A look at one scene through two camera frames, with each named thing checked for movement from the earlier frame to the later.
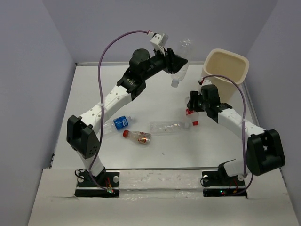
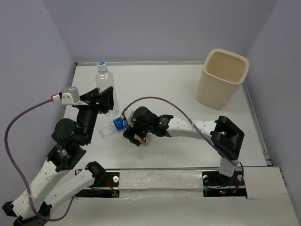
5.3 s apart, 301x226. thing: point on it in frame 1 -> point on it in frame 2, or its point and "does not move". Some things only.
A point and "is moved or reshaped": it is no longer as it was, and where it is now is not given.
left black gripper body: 162,64 -> 104,107
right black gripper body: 199,103 -> 138,128
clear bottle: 168,127 is moved or reshaped
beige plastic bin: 227,70 does not move
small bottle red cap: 140,137 does not move
